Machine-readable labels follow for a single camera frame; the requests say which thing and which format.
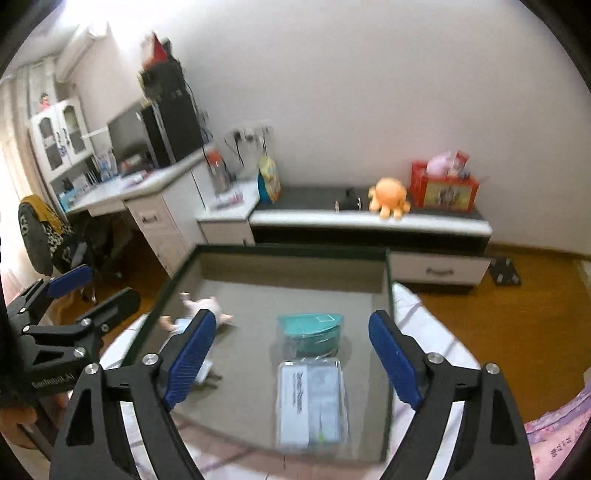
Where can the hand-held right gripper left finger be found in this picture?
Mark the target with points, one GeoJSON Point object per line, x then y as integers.
{"type": "Point", "coordinates": [189, 360]}

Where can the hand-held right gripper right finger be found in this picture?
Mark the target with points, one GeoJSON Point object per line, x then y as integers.
{"type": "Point", "coordinates": [395, 360]}

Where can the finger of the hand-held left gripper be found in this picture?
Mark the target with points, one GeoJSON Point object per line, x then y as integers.
{"type": "Point", "coordinates": [69, 279]}
{"type": "Point", "coordinates": [115, 307]}

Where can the pink storage box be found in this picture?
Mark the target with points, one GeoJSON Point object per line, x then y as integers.
{"type": "Point", "coordinates": [258, 295]}

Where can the office chair with leopard cloth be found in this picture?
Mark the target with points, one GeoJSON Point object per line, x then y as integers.
{"type": "Point", "coordinates": [41, 240]}

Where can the striped white bed sheet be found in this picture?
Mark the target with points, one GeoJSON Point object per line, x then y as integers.
{"type": "Point", "coordinates": [415, 314]}

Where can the teal plastic bowl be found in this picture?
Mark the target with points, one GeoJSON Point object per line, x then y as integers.
{"type": "Point", "coordinates": [309, 330]}

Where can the clear plastic packet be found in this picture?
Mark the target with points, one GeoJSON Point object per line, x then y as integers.
{"type": "Point", "coordinates": [314, 401]}

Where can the white desk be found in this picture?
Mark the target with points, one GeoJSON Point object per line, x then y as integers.
{"type": "Point", "coordinates": [152, 181]}

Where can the low white black cabinet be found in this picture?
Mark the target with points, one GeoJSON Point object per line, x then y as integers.
{"type": "Point", "coordinates": [369, 222]}

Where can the black wheeled floor stand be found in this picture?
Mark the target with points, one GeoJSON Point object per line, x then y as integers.
{"type": "Point", "coordinates": [505, 271]}

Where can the white glass door cabinet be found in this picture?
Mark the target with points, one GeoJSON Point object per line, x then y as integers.
{"type": "Point", "coordinates": [60, 134]}

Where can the small white nightstand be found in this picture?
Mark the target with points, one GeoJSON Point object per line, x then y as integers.
{"type": "Point", "coordinates": [228, 214]}

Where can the computer monitor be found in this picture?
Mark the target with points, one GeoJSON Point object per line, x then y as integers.
{"type": "Point", "coordinates": [127, 134]}

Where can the orange octopus plush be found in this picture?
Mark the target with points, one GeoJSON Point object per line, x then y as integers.
{"type": "Point", "coordinates": [388, 196]}

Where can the clear bottle orange cap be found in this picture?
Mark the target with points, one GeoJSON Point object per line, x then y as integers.
{"type": "Point", "coordinates": [218, 173]}

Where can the red printed crate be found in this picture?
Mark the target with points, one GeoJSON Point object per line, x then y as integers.
{"type": "Point", "coordinates": [445, 194]}

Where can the black computer tower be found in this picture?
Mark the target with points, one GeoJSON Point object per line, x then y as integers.
{"type": "Point", "coordinates": [173, 134]}

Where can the pink printed blanket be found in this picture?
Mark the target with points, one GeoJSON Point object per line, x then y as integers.
{"type": "Point", "coordinates": [558, 434]}

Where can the blue yellow snack bag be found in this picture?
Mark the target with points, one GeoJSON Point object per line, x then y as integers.
{"type": "Point", "coordinates": [269, 182]}

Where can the pink plush toy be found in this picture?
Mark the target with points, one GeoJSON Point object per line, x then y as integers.
{"type": "Point", "coordinates": [441, 162]}

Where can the black device on tower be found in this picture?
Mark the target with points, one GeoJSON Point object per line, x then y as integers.
{"type": "Point", "coordinates": [166, 81]}

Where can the white air conditioner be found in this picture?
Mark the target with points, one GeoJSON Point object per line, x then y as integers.
{"type": "Point", "coordinates": [81, 48]}

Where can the red paper bag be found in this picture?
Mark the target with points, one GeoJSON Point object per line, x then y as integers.
{"type": "Point", "coordinates": [156, 50]}

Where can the white wall power strip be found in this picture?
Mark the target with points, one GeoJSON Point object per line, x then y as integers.
{"type": "Point", "coordinates": [251, 130]}

